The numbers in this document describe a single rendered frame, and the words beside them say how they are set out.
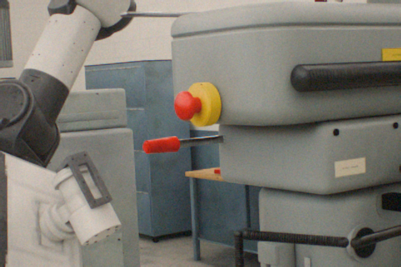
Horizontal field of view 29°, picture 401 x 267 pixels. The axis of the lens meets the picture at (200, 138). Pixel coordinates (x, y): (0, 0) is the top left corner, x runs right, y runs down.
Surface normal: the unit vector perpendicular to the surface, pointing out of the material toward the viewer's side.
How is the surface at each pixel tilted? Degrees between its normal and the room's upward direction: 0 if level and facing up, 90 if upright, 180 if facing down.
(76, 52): 92
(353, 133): 90
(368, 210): 90
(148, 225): 90
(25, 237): 58
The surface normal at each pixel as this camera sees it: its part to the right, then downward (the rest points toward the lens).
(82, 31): 0.74, 0.04
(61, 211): -0.53, 0.09
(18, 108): -0.15, -0.41
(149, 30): -0.81, 0.09
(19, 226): 0.70, -0.52
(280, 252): 0.58, 0.04
